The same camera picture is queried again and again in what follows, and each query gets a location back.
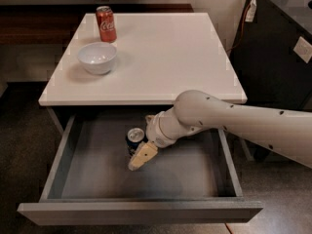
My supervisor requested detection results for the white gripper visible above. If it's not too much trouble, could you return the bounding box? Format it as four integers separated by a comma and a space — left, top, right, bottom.
128, 108, 204, 171

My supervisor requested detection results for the dark blue pepsi can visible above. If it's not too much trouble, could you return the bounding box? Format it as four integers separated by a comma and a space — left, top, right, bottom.
126, 128, 145, 156

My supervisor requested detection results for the grey top drawer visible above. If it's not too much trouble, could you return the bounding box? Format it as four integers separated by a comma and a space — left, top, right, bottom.
18, 108, 263, 225

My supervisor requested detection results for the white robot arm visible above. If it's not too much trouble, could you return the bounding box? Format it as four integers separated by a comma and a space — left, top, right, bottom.
129, 91, 312, 171

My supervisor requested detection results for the grey drawer cabinet white top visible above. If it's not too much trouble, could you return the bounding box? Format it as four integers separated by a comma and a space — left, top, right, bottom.
39, 13, 247, 107

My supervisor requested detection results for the red coca-cola can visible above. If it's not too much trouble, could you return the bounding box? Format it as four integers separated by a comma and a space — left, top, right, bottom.
96, 6, 117, 43

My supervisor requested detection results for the white bowl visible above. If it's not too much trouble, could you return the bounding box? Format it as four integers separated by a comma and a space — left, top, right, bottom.
77, 42, 117, 75

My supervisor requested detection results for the black cabinet on right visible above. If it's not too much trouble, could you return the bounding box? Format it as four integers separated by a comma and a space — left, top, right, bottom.
229, 0, 312, 163

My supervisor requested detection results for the dark wooden bench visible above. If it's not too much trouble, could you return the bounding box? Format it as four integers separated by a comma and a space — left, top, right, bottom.
0, 3, 195, 46

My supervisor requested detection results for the white cable tag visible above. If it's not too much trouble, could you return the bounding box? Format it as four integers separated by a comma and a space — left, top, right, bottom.
245, 0, 256, 22

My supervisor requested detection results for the white wall outlet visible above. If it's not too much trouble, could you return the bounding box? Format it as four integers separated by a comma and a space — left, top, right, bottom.
293, 37, 312, 63

